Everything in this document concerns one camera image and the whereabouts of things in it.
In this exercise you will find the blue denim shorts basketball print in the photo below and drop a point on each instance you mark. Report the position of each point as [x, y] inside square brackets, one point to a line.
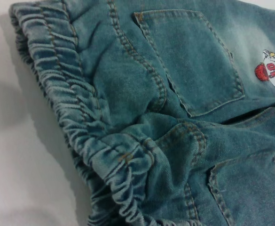
[151, 94]

